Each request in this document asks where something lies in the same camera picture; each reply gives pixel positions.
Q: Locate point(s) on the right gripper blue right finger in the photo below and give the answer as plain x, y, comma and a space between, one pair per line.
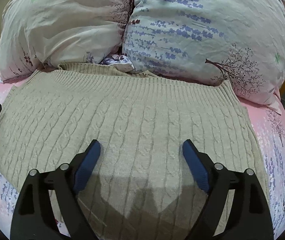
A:
249, 215

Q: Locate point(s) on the left pink floral pillow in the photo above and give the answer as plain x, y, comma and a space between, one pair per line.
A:
42, 33

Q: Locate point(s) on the right blue floral pillow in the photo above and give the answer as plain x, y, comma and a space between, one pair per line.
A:
209, 41

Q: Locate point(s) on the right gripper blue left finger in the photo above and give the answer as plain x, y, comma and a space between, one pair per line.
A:
33, 216

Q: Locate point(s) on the pink floral bed sheet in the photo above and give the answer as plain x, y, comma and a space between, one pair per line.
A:
277, 154

